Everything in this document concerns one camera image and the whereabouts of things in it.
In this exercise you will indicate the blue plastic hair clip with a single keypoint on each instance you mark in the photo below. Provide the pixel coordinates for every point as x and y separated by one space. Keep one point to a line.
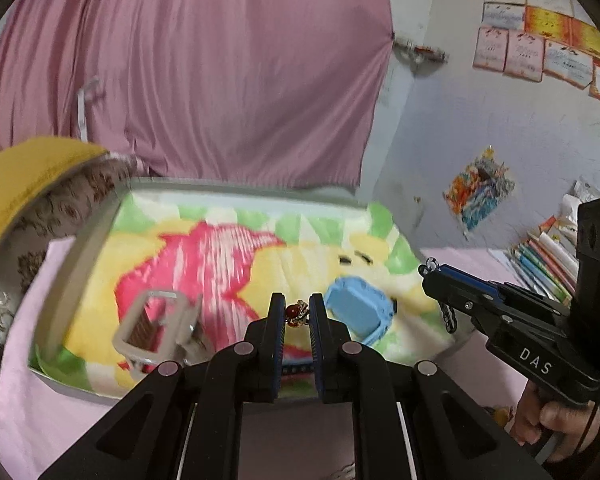
352 305

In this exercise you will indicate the white folding lamp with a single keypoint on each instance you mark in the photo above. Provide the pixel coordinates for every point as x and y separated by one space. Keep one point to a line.
82 110

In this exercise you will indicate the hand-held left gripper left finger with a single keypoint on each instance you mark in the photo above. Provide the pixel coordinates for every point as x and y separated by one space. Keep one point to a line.
279 345

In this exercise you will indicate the yellow pillow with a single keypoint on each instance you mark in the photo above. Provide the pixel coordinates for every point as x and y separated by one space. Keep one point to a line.
20 185

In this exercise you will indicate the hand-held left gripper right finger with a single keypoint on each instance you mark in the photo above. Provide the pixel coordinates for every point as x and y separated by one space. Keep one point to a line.
316 345

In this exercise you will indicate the stack of books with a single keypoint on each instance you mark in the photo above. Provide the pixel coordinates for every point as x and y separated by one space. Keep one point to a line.
542 270

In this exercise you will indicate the person's right hand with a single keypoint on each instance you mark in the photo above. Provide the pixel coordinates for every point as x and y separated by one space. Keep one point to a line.
555 417

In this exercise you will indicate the colourful printed cloth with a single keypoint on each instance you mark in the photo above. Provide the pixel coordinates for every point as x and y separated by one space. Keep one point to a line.
220 255

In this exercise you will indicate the grey rectangular hair clip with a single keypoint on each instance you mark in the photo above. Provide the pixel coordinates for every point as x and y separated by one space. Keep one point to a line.
130 347

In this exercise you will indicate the colourful wall sticker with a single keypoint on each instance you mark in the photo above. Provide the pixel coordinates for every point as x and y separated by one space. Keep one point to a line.
480 192

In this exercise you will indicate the tissue packet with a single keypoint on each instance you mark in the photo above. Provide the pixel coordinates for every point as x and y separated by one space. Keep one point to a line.
577 210

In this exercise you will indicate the group of wall certificates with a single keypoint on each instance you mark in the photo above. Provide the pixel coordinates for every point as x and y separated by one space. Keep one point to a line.
535 35

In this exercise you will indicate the floral satin pillow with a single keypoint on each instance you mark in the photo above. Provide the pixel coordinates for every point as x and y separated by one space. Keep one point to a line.
40 240

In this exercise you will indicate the grey cardboard box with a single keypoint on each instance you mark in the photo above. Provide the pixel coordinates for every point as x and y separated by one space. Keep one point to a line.
80 255

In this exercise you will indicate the pink curtain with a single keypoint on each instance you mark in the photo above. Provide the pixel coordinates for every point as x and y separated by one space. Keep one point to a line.
205 70

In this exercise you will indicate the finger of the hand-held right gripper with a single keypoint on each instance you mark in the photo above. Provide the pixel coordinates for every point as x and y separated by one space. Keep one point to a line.
452 292
472 277

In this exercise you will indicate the pink bed sheet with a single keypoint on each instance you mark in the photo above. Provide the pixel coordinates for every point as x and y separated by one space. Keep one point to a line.
15 430

